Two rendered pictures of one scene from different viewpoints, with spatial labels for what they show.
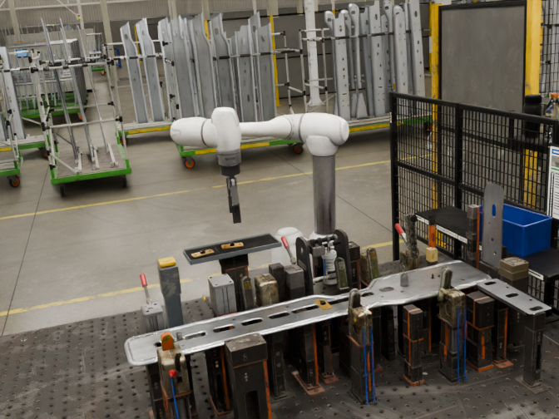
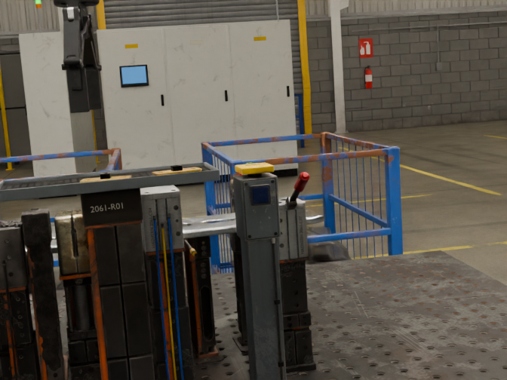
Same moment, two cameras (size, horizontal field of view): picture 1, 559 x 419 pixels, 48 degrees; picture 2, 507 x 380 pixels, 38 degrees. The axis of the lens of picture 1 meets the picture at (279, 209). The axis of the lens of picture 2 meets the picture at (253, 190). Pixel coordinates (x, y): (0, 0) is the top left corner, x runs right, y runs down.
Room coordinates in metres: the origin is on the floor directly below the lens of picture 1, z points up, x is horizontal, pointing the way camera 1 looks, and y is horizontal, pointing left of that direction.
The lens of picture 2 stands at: (3.56, 0.59, 1.32)
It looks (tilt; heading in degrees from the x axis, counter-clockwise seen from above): 9 degrees down; 186
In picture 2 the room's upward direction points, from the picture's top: 4 degrees counter-clockwise
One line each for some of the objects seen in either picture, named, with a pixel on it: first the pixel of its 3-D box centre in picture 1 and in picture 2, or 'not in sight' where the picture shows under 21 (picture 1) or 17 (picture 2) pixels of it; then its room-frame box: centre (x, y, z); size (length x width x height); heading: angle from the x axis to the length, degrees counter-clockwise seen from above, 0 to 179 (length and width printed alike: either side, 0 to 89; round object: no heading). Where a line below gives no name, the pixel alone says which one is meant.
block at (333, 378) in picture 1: (324, 340); not in sight; (2.09, -0.13, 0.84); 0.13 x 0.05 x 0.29; 19
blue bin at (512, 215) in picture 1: (508, 227); not in sight; (2.46, -0.95, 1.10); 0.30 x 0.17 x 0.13; 27
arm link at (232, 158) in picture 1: (229, 156); not in sight; (2.32, 0.17, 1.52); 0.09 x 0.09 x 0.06
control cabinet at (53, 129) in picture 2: not in sight; (59, 96); (-6.36, -3.07, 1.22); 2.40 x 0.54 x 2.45; 12
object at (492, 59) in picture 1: (478, 144); not in sight; (4.49, -1.49, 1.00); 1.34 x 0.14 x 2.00; 15
